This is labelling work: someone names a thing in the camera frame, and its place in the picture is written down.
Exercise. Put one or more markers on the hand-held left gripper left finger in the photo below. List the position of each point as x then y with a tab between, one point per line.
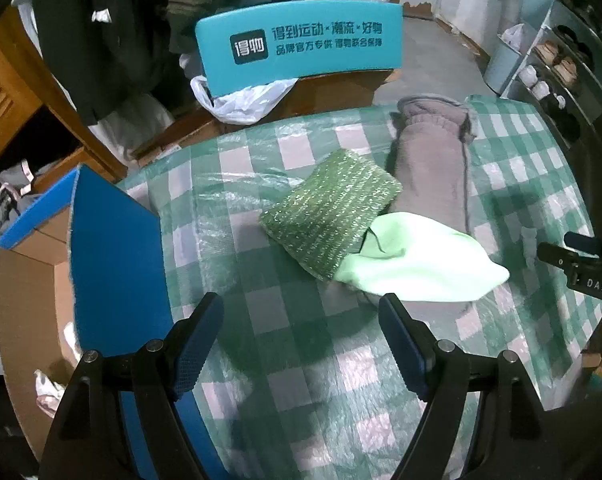
196	350

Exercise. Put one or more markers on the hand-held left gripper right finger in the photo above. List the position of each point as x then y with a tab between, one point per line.
406	355

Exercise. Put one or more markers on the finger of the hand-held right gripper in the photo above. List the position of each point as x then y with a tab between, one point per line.
556	257
593	244

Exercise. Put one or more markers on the light green cloth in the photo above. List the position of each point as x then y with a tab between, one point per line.
421	260

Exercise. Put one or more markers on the blue cardboard box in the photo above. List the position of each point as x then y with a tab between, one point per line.
116	260

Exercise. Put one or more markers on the spotted pale cloth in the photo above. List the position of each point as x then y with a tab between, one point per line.
51	392

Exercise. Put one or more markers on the grey fleece pants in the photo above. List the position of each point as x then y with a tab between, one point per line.
431	170

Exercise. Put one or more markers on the green glitter cloth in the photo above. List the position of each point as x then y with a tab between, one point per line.
321	210

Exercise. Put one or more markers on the green checkered tablecloth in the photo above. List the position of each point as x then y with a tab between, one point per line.
306	410

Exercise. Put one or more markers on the white shoe rack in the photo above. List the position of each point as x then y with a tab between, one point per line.
596	90

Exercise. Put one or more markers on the white shoe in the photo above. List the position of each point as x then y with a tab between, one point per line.
546	94
531	76

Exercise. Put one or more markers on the beige shoe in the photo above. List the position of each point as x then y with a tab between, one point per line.
548	51
565	71

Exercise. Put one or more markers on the pale blue trash bin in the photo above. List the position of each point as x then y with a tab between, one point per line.
501	67

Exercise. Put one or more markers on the black shoe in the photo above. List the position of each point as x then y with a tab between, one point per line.
571	37

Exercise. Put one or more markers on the white hanging garment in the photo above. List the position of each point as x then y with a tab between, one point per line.
131	125

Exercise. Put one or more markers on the white plastic bag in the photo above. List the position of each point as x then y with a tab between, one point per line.
246	105

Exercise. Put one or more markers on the grey hoodie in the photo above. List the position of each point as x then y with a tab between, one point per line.
6	180

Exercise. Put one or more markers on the teal box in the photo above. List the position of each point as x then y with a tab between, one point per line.
331	60

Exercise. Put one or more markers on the black coat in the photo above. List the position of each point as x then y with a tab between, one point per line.
121	35

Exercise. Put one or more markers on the wooden wardrobe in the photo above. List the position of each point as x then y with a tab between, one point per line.
11	60

